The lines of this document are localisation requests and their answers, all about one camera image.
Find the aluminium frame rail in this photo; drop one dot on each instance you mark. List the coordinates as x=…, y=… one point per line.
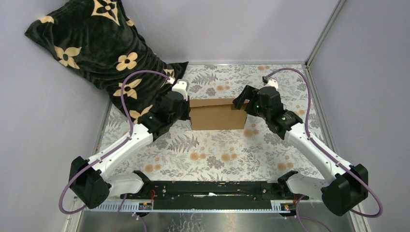
x=116, y=203

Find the floral patterned table mat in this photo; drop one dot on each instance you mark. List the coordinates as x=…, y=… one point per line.
x=253, y=153

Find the black floral plush blanket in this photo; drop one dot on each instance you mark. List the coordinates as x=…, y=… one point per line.
x=97, y=41

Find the brown cardboard box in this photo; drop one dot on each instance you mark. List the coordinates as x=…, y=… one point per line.
x=216, y=114

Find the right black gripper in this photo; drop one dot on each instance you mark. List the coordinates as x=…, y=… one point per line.
x=249, y=93

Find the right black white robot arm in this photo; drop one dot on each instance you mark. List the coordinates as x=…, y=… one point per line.
x=326, y=169

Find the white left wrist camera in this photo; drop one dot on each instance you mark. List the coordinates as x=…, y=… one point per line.
x=181, y=86

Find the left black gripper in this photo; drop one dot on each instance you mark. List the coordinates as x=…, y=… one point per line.
x=186, y=104

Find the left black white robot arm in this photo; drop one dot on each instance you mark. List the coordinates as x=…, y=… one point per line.
x=112, y=163

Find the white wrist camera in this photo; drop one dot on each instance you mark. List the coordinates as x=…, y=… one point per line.
x=181, y=86
x=270, y=82

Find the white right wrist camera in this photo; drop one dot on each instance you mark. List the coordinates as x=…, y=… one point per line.
x=270, y=82

